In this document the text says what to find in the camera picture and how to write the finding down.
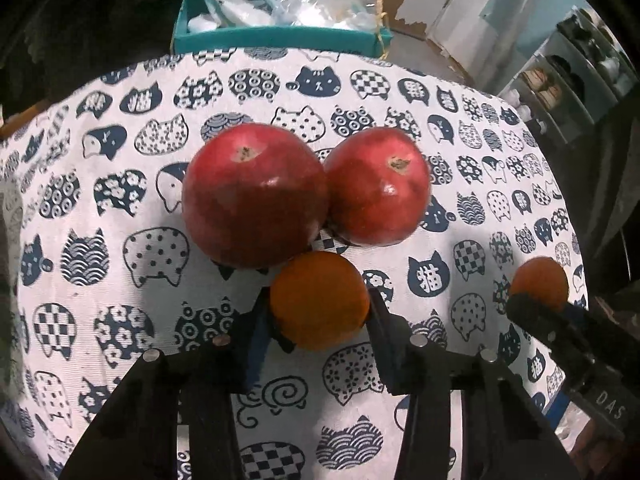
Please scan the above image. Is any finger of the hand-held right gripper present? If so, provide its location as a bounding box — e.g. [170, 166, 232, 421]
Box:
[506, 292, 596, 361]
[564, 301, 601, 328]

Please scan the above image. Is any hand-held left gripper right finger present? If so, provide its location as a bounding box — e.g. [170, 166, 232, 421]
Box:
[367, 295, 581, 480]

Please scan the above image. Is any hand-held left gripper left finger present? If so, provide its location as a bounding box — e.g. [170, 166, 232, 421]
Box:
[60, 287, 273, 480]

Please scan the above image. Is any orange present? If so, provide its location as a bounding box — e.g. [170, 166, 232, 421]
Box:
[510, 256, 570, 313]
[270, 251, 371, 352]

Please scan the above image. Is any red apple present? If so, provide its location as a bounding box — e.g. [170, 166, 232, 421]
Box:
[324, 127, 432, 247]
[181, 122, 329, 268]

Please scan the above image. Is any cat print tablecloth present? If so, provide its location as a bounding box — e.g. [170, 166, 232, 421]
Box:
[0, 47, 588, 480]

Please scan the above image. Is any shoe rack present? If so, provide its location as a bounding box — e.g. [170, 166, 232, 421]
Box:
[495, 5, 640, 141]

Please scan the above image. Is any teal cardboard box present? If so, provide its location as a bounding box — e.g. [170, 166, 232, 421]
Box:
[172, 0, 393, 56]

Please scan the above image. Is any clear plastic bag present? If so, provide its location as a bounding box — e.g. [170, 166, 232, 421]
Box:
[272, 0, 386, 31]

